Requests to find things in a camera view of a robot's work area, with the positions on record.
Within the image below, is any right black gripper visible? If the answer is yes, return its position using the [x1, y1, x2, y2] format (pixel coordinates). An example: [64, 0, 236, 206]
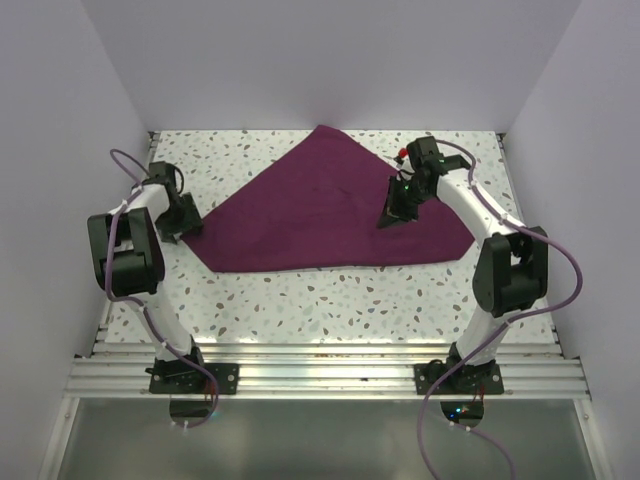
[378, 176, 433, 230]

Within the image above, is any aluminium rail frame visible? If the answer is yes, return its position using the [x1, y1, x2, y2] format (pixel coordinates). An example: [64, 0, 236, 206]
[37, 130, 609, 480]

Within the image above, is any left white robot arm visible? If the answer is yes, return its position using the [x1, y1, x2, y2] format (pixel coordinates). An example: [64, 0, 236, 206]
[87, 162, 208, 393]

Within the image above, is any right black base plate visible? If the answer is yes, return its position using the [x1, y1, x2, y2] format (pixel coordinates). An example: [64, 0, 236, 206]
[413, 360, 505, 395]

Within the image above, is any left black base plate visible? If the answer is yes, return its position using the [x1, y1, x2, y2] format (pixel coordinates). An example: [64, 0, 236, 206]
[145, 361, 240, 395]

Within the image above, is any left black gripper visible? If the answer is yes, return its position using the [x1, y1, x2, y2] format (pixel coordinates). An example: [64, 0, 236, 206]
[155, 193, 203, 244]

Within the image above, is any purple cloth mat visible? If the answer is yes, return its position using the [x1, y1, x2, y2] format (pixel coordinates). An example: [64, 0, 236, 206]
[183, 126, 474, 273]

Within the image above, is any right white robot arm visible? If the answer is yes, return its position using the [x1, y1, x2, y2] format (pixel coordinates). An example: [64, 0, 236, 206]
[377, 136, 548, 393]

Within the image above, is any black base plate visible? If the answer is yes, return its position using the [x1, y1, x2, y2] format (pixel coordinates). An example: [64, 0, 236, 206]
[145, 361, 240, 395]
[413, 360, 505, 395]

